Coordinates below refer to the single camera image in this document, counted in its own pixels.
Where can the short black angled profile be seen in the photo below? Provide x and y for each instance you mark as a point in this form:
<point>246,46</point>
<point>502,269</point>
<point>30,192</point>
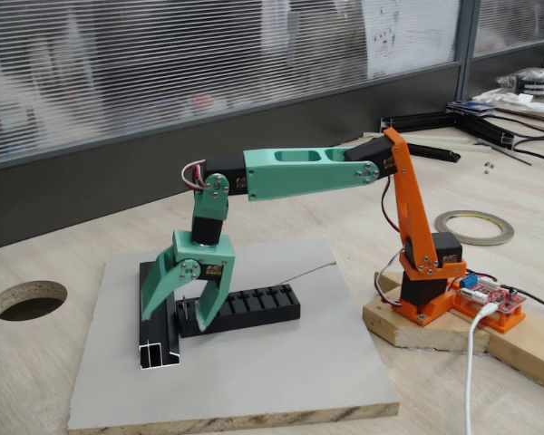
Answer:
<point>440,154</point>

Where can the grey chipboard panel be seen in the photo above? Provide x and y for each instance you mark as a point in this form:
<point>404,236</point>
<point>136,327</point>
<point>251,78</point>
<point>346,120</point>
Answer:
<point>254,376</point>

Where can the black aluminium corner frame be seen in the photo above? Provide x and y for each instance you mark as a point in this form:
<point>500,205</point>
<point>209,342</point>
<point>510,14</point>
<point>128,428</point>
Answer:
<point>489,131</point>

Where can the black aluminium profile bar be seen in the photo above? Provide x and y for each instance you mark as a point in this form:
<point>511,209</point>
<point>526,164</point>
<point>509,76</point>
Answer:
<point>154,340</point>

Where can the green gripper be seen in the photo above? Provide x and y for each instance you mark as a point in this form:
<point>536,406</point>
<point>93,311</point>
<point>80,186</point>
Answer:
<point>218,257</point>

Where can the clear plastic bag with parts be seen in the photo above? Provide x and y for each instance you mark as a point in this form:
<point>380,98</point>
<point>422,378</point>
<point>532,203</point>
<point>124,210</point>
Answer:
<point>532,82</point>

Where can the blue card stack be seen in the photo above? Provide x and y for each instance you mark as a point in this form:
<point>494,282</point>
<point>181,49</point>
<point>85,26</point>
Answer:
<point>469,107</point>

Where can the metallic tape roll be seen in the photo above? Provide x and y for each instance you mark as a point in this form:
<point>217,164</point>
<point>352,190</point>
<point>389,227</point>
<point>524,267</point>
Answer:
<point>503,235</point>

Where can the black slotted plastic block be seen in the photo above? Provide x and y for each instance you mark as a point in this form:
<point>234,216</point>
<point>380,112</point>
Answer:
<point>263,315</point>

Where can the white paper sheet with drawing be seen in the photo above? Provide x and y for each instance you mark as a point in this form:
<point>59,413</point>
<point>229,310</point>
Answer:
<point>408,36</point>

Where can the wooden base plank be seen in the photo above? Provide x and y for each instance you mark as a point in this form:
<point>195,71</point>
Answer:
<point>526,358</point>

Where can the light wooden block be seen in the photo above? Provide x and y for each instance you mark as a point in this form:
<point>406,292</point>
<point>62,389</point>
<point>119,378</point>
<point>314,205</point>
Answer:
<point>426,333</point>

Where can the red controller board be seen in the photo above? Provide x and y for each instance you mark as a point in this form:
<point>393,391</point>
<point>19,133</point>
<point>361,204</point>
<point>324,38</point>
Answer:
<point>494,294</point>

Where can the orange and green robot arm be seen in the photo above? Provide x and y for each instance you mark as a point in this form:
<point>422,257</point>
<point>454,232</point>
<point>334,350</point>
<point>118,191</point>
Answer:
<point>299,179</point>

